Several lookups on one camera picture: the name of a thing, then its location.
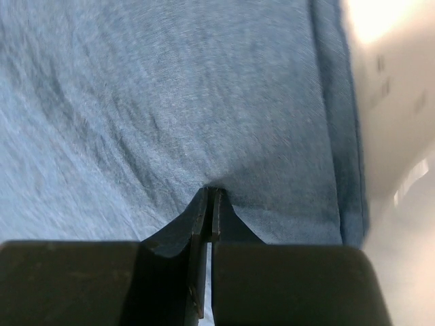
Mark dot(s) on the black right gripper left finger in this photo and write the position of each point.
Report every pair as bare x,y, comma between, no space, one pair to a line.
157,281

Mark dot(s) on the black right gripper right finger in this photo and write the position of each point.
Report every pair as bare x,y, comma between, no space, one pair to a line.
254,283

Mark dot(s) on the blue cloth napkin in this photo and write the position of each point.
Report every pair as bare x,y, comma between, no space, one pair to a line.
115,113

